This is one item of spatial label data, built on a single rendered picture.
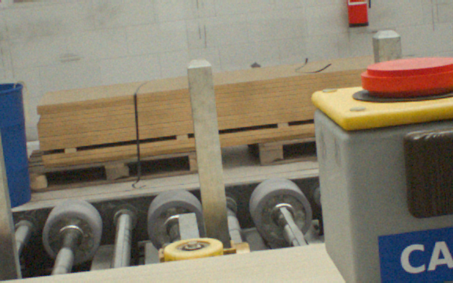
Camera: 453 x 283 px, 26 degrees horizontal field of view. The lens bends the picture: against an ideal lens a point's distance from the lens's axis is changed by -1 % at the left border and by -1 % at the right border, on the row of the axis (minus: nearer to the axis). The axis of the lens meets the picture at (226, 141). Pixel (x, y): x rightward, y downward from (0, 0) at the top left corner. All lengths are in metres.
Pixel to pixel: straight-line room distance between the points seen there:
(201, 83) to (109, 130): 4.84
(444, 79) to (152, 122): 5.93
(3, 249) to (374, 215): 1.19
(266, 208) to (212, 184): 0.41
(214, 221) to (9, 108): 4.50
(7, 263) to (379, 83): 1.19
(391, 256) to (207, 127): 1.12
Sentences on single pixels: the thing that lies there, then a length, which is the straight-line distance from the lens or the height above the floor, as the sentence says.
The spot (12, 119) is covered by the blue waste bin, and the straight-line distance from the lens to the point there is 5.96.
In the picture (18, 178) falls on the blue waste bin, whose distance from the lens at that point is 6.03.
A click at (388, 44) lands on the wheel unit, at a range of 1.49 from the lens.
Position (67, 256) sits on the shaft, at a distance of 1.75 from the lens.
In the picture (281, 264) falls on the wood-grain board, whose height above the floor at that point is 0.90.
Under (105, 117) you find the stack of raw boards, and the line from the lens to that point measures 6.27.
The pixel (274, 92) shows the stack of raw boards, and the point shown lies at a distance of 6.31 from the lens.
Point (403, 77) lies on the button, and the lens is 0.37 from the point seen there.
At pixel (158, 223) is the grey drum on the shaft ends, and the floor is 0.81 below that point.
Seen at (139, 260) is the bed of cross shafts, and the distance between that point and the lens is 2.03.
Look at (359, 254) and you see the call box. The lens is 0.36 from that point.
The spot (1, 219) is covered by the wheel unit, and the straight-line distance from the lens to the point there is 1.50.
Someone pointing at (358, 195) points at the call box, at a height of 1.19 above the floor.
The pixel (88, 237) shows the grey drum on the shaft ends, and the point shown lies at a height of 0.80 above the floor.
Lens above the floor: 1.28
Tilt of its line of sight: 10 degrees down
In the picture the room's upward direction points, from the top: 6 degrees counter-clockwise
